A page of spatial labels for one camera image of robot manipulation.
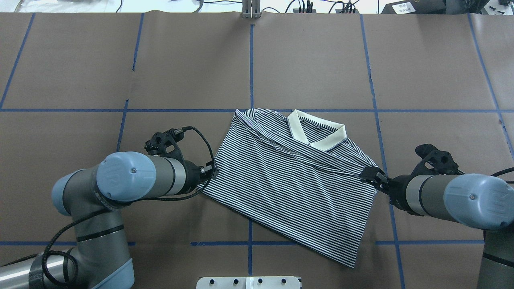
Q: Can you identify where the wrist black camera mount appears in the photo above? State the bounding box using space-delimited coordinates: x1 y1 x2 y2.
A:
410 143 465 176
144 128 185 161

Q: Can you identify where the aluminium frame post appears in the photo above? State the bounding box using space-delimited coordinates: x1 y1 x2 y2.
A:
241 0 262 19

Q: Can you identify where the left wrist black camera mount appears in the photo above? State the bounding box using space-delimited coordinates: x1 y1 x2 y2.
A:
144 128 185 161

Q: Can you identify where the blue white striped polo shirt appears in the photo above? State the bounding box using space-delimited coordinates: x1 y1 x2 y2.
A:
204 108 377 268

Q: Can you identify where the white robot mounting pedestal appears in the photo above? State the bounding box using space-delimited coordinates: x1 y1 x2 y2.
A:
196 276 302 289

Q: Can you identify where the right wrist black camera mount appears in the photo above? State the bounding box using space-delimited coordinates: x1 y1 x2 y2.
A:
410 143 465 176

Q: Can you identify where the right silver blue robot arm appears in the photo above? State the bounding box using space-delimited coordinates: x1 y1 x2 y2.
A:
359 167 514 289

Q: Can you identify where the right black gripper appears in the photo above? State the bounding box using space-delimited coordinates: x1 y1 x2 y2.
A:
361 167 411 212

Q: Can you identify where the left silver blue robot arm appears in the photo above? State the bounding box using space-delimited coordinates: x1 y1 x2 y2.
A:
1 152 217 289

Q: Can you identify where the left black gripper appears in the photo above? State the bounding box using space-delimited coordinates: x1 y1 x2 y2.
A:
184 161 219 192

